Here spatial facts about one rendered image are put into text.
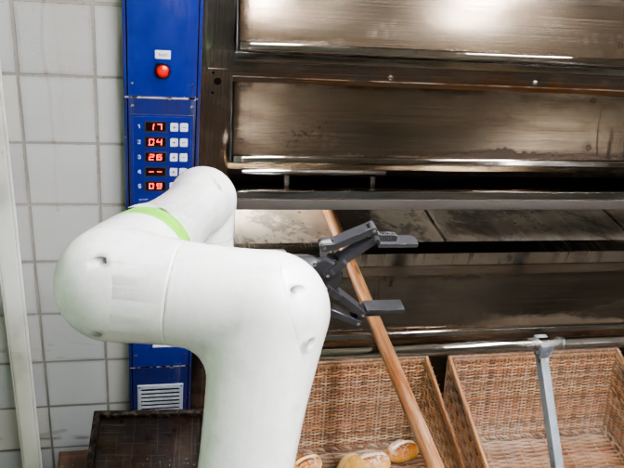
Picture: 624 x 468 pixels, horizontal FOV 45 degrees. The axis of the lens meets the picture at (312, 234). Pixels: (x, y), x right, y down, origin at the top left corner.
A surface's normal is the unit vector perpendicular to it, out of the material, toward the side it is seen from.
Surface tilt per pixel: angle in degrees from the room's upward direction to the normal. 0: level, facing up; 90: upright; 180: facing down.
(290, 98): 70
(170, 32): 90
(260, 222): 0
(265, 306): 50
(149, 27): 90
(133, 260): 27
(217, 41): 90
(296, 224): 0
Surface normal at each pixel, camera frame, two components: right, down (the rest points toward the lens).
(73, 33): 0.19, 0.51
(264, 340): 0.02, 0.10
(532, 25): 0.21, 0.19
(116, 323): -0.02, 0.55
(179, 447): 0.11, -0.86
